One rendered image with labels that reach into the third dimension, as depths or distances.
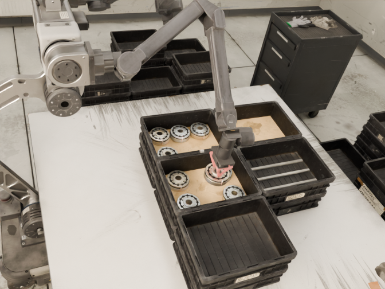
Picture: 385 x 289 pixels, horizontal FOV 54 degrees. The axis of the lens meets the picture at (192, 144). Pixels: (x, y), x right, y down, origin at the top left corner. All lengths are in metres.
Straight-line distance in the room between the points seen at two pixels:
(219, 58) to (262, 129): 0.81
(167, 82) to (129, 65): 1.85
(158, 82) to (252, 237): 1.79
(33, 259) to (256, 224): 1.20
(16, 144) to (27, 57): 1.21
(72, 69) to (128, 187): 0.80
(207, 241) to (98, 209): 0.54
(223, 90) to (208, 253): 0.65
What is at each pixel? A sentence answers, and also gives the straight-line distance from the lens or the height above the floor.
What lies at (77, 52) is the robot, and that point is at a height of 1.51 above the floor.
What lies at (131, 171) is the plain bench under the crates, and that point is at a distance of 1.96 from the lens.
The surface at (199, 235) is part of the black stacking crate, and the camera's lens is 1.62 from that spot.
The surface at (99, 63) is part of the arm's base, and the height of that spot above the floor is 1.47.
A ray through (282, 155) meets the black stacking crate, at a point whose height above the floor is 0.83.
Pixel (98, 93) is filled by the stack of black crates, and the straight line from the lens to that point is 2.75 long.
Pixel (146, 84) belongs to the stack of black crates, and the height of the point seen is 0.38.
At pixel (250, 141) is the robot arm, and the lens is 1.45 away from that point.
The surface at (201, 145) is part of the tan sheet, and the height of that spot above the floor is 0.83.
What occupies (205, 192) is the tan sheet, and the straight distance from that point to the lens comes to 1.75.
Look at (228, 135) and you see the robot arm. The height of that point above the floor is 1.25.
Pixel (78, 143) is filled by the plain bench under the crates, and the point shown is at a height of 0.70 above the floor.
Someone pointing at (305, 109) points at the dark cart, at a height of 0.17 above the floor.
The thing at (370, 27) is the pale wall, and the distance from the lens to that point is 5.39.
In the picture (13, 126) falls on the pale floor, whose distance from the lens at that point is 3.34.
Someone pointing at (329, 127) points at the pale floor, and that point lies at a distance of 3.83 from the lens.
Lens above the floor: 2.17
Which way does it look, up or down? 43 degrees down
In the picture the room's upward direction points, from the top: 11 degrees clockwise
